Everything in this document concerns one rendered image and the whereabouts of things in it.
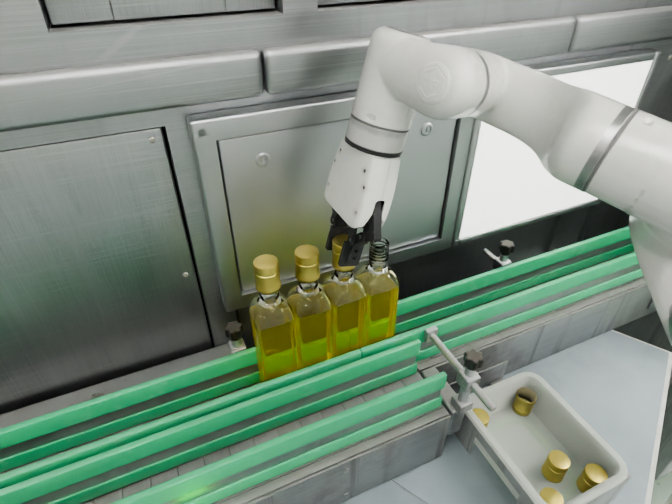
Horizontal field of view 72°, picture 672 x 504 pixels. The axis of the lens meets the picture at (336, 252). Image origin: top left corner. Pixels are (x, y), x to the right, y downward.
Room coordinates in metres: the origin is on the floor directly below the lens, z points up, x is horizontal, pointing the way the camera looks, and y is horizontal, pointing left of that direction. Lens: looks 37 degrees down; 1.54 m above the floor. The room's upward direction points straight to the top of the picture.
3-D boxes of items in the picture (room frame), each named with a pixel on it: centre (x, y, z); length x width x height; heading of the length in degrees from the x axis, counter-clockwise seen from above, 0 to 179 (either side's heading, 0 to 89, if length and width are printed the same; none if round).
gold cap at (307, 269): (0.51, 0.04, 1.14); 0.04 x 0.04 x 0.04
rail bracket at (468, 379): (0.48, -0.19, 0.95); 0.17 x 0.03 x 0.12; 24
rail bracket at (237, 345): (0.54, 0.17, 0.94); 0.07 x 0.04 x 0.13; 24
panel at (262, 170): (0.78, -0.22, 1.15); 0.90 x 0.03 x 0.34; 114
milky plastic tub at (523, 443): (0.44, -0.34, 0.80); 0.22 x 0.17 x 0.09; 24
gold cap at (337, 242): (0.54, -0.01, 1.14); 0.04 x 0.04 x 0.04
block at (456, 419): (0.50, -0.19, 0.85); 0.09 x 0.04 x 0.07; 24
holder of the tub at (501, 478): (0.46, -0.33, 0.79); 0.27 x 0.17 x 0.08; 24
